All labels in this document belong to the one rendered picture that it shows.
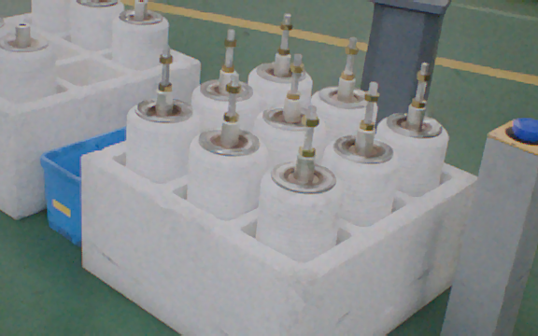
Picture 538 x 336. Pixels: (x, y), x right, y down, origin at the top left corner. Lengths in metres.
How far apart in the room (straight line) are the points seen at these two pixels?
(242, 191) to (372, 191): 0.16
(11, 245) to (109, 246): 0.19
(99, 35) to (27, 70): 0.26
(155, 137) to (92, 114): 0.31
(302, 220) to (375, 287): 0.17
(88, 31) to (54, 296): 0.54
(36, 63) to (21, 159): 0.14
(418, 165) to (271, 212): 0.25
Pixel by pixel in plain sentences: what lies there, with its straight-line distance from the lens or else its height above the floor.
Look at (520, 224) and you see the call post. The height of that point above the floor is 0.22.
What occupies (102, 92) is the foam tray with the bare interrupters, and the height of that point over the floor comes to 0.17.
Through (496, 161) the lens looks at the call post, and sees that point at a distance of 1.01.
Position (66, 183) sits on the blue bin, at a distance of 1.24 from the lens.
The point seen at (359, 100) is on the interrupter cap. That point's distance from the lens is 1.20.
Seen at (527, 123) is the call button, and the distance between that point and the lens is 1.01.
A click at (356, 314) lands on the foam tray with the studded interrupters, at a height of 0.08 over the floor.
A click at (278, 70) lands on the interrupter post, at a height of 0.26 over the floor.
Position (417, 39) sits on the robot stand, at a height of 0.23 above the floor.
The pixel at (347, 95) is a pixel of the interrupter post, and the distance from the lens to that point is 1.19.
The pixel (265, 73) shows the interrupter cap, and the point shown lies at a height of 0.25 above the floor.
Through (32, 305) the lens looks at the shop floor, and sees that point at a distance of 1.17.
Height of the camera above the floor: 0.69
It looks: 27 degrees down
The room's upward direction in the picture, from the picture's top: 6 degrees clockwise
